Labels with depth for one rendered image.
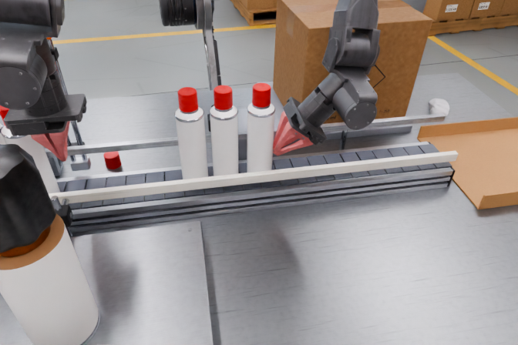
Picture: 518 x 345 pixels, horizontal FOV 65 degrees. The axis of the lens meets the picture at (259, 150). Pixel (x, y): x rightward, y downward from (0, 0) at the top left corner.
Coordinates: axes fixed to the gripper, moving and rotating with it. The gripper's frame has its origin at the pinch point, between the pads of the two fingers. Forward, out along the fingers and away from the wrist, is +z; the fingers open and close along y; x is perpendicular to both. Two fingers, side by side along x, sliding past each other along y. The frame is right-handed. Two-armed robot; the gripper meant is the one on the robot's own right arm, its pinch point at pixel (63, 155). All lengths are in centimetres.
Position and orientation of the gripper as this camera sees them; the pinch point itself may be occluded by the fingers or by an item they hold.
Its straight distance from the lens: 72.6
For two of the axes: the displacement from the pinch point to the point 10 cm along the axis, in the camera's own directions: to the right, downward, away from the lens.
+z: -0.2, 8.0, 6.0
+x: -1.9, -5.9, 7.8
